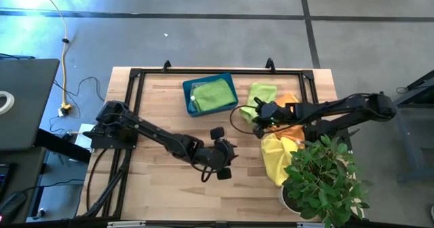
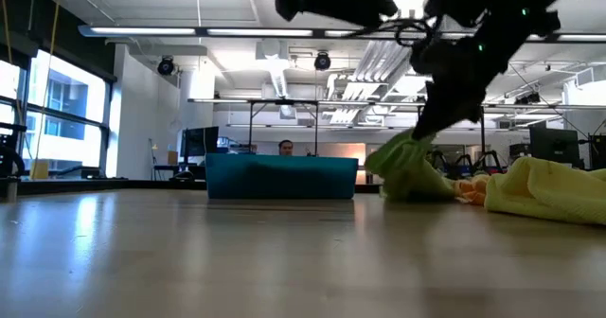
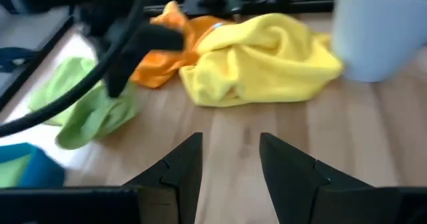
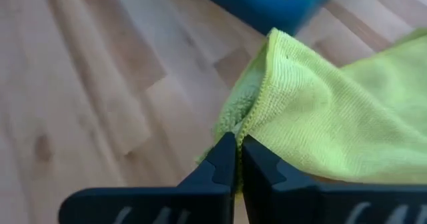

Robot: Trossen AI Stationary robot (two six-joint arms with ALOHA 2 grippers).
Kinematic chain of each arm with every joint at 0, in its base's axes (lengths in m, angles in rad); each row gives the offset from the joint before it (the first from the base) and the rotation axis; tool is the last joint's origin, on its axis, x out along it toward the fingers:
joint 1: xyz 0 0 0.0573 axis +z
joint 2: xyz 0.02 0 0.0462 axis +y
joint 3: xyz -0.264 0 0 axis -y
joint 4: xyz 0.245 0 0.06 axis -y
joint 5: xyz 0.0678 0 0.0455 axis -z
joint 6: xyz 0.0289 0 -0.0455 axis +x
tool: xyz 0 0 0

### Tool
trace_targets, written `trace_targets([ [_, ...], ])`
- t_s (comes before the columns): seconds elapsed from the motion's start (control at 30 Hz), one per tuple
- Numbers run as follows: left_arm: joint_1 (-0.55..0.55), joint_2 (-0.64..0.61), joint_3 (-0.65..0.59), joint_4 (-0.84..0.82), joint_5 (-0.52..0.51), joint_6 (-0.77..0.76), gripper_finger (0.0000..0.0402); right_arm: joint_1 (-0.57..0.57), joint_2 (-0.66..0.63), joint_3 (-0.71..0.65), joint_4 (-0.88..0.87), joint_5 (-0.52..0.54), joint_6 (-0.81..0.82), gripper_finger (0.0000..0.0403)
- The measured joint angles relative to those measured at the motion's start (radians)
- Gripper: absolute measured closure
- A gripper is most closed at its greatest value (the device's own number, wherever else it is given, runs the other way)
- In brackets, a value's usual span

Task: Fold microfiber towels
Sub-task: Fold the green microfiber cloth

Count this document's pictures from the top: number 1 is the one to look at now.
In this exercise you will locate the yellow microfiber towel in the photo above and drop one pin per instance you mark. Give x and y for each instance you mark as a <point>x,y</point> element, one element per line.
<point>274,160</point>

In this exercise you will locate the orange microfiber towel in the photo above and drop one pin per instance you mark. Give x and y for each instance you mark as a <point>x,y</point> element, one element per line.
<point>291,133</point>

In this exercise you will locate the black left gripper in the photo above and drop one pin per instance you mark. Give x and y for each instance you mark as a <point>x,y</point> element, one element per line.
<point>213,155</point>

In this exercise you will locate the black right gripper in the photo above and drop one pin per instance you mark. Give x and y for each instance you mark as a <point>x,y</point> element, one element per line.
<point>285,119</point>

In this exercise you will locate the black aluminium table frame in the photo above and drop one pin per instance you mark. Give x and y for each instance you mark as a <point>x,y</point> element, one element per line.
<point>220,72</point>

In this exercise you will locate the dark green microfiber towel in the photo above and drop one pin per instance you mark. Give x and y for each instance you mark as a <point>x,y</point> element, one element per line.
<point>213,94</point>

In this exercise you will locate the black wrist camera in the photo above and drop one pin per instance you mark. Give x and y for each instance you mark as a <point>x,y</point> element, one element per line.
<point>272,110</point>
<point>230,151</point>

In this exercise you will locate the black frame clamp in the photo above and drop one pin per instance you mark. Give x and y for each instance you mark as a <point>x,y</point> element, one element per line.
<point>270,64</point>
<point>167,66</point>

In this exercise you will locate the silver bracket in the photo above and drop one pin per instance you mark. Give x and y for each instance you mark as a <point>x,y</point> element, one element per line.
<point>125,224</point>
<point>310,225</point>

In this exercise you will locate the black computer mouse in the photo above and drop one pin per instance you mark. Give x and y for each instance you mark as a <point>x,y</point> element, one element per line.
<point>13,202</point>

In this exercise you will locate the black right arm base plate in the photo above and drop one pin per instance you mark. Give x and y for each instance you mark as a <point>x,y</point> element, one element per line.
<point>344,143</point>

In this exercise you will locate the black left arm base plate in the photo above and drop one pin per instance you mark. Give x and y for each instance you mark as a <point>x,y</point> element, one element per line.
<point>101,143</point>

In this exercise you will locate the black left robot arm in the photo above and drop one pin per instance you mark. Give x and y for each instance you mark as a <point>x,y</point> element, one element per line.
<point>152,133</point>

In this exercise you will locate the white tape roll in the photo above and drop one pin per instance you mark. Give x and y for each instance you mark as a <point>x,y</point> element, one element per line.
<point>11,102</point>

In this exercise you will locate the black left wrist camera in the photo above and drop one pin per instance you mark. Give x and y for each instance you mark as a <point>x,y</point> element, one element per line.
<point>230,151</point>

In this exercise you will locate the lime green microfiber towel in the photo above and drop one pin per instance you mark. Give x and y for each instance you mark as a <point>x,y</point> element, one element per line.
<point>261,92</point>

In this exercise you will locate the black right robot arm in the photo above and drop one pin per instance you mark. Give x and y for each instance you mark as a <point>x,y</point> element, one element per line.
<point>339,107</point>

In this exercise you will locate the blue-grey metal cart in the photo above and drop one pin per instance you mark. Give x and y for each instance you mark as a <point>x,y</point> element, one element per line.
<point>405,156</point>

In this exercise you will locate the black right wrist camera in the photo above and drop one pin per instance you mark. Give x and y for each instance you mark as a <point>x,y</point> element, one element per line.
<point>272,110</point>

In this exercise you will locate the teal plastic bin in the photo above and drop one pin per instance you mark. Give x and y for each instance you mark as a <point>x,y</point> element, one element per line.
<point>207,79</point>

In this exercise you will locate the black desk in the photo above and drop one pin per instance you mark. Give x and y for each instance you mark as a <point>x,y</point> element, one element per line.
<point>23,167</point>

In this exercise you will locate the white power box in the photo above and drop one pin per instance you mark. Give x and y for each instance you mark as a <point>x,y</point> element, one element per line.
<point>80,142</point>

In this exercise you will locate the green potted plant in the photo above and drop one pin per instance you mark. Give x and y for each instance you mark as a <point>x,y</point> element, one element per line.
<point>322,184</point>

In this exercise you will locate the black keyboard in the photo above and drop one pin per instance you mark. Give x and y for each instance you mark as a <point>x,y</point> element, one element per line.
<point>4,178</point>

